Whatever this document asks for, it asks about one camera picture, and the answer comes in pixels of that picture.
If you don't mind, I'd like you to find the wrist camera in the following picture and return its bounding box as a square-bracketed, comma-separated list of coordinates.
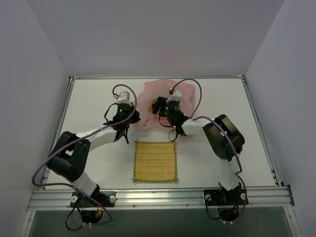
[167, 89, 182, 102]
[117, 91, 131, 105]

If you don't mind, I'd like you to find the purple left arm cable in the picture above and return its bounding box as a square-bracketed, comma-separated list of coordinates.
[32, 84, 139, 225]

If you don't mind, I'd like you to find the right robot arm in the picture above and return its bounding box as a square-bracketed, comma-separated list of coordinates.
[151, 97, 245, 204]

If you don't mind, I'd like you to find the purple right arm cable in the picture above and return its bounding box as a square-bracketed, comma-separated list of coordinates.
[170, 78, 247, 220]

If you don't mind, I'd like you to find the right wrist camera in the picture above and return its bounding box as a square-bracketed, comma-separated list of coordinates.
[167, 89, 182, 102]

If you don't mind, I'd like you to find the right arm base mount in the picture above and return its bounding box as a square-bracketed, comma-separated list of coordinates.
[203, 189, 249, 225]

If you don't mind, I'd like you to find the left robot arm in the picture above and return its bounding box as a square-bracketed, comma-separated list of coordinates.
[47, 103, 140, 207]

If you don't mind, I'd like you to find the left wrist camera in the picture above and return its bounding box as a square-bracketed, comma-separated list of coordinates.
[117, 91, 131, 105]

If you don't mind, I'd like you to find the pink plastic bag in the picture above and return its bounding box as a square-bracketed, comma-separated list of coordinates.
[133, 79, 196, 131]

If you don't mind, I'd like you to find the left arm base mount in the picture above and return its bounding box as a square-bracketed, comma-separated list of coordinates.
[65, 190, 117, 231]

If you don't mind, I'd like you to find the woven bamboo mat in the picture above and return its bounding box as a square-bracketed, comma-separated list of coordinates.
[132, 140, 178, 183]

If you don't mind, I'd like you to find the aluminium table frame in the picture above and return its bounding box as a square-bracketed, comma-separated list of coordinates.
[29, 77, 299, 237]

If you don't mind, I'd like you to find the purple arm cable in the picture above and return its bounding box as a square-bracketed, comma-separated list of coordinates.
[32, 84, 139, 225]
[170, 78, 247, 220]

